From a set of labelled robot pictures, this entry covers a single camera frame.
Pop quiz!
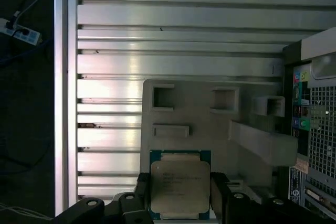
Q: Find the grey-brown parts rack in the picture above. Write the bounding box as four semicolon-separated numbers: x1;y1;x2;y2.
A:
141;78;299;210

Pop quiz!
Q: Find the dark grey PC case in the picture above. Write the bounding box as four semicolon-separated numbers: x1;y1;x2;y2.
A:
278;26;336;224

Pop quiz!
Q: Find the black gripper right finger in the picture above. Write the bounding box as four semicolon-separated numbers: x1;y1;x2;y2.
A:
209;172;335;224

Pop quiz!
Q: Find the silver CPU chip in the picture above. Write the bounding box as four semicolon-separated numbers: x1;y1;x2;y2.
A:
149;150;212;221

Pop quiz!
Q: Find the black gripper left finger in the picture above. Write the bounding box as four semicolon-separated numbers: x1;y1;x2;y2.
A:
54;172;155;224

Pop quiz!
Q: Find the white power strip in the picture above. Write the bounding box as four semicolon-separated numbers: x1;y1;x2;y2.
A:
0;17;42;46

